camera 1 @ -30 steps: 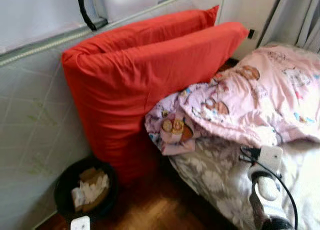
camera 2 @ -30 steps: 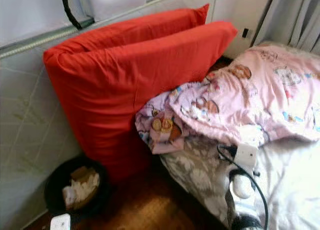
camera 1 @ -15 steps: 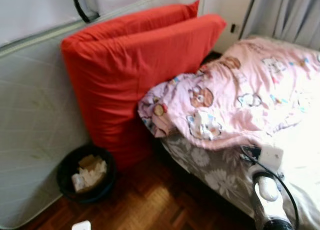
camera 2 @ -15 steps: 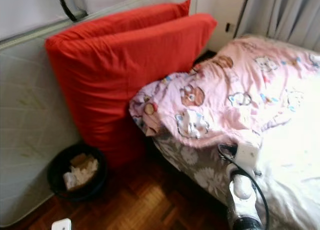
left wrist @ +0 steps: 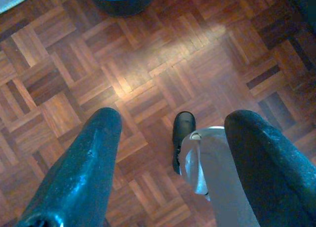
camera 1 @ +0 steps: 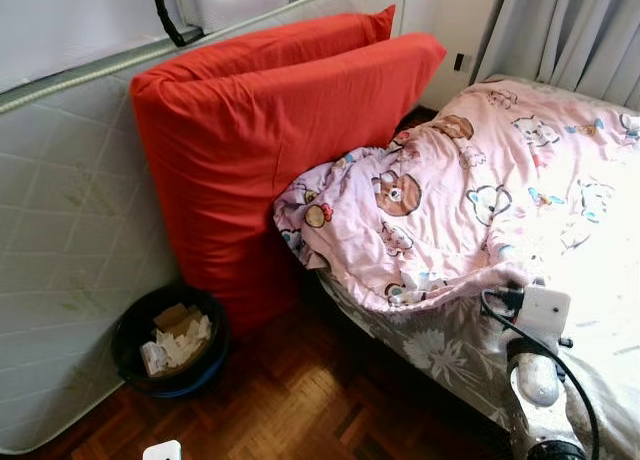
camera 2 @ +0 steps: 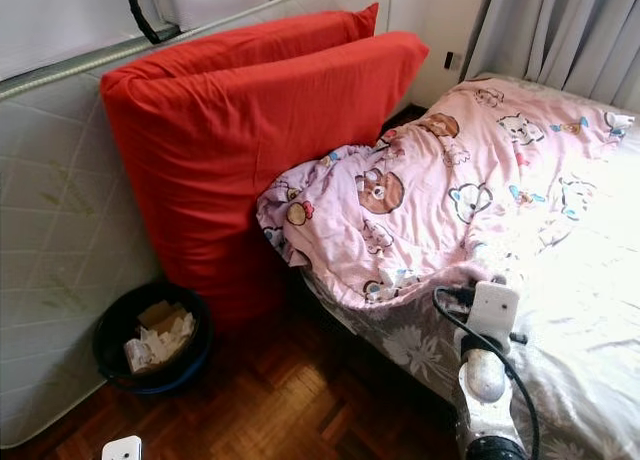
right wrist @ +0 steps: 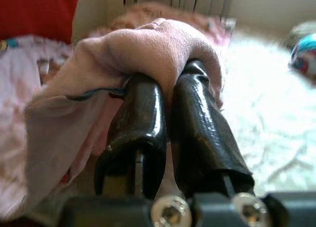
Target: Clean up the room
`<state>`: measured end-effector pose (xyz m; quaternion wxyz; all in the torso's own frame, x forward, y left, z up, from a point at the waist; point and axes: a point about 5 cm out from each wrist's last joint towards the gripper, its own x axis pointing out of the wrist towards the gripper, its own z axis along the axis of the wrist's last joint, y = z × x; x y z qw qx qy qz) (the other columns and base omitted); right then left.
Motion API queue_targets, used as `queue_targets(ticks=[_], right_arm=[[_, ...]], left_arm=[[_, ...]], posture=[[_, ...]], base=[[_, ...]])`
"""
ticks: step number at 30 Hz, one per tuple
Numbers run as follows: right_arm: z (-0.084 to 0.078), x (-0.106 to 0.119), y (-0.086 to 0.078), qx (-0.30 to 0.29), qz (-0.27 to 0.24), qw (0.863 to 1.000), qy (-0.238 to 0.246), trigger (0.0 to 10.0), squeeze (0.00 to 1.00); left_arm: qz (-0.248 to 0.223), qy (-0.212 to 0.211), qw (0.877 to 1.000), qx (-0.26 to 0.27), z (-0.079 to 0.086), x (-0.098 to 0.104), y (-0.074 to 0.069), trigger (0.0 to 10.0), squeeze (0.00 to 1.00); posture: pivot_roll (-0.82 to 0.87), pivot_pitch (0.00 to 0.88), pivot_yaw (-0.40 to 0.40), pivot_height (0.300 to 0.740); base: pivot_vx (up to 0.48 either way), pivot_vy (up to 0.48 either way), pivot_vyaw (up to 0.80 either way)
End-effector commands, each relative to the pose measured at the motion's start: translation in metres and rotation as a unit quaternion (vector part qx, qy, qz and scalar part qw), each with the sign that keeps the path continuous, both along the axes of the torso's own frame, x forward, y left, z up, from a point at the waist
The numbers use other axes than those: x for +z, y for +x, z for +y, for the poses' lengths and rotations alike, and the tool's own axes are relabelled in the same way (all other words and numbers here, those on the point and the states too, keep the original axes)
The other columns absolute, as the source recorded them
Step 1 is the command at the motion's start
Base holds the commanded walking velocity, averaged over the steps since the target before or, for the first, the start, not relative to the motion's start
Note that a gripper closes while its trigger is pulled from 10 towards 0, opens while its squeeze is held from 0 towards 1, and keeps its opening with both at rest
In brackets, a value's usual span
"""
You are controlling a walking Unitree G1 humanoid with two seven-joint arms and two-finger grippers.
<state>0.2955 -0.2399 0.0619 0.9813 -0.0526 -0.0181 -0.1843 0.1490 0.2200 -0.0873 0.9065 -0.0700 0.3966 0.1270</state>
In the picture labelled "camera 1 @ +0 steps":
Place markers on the brown cardboard piece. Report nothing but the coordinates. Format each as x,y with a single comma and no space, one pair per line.
172,315

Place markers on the grey curtain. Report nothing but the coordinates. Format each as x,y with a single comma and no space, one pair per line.
570,30

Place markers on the pink cartoon print blanket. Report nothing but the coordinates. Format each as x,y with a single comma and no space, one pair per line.
470,190

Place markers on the white crumpled paper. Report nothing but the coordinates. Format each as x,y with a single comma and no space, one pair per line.
180,348

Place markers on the grey quilted mattress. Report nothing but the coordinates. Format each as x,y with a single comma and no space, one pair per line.
70,240

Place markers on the dark wall socket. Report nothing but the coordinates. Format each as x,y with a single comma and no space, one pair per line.
459,62

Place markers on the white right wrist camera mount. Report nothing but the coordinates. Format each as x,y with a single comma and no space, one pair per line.
545,312

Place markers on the bed with grey floral sheet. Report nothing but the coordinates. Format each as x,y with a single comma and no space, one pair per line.
440,350

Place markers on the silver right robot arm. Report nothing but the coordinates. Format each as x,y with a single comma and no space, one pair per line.
540,390

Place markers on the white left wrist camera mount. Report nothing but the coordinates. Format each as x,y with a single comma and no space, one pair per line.
162,451

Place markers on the black waste bin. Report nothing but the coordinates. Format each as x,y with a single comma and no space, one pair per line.
130,365

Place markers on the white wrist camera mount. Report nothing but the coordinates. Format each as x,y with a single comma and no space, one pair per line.
545,312
162,451

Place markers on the red folded mattress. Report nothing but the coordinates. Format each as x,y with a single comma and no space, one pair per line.
260,150

